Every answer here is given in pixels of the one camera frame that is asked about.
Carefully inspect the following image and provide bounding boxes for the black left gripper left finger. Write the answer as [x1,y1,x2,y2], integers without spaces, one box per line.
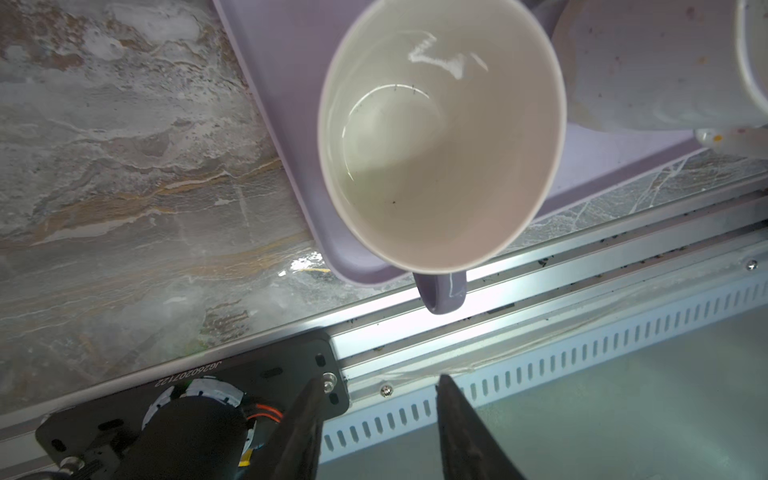
[251,377,325,479]

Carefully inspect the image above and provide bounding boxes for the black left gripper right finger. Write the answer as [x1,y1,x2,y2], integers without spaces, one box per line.
[436,374,524,479]

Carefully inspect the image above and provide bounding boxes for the lilac plastic tray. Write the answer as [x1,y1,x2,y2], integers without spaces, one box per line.
[215,0,704,286]

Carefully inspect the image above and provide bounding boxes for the white cream mug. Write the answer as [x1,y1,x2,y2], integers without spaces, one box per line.
[552,1,767,158]

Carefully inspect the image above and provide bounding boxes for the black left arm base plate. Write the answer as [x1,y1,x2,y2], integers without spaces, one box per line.
[36,333,349,468]

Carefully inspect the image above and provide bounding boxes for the white perforated cable duct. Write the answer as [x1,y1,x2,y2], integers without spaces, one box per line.
[320,274,767,462]

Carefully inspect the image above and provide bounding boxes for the aluminium front frame rail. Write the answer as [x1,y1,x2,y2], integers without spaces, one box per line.
[1,175,767,479]

